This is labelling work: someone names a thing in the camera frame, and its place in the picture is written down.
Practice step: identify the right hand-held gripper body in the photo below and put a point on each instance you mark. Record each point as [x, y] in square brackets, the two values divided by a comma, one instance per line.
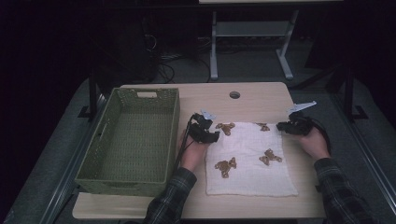
[299, 126]

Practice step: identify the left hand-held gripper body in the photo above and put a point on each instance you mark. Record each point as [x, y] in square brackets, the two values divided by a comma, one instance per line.
[198, 129]

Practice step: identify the white cloth with brown prints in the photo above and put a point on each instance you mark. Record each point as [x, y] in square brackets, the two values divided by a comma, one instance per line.
[249, 161]

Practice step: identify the green woven basket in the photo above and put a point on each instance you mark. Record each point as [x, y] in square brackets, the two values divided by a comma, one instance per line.
[134, 143]

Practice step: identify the person's right hand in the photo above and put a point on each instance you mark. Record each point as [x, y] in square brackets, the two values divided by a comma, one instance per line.
[313, 144]

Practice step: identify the person's left hand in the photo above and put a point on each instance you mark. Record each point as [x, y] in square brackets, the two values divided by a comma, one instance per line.
[193, 152]

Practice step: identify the black metal stand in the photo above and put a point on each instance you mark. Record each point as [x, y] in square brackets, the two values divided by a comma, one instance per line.
[92, 93]
[349, 93]

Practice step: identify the white metal desk frame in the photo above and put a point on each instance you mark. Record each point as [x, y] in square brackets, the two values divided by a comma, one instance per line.
[252, 29]

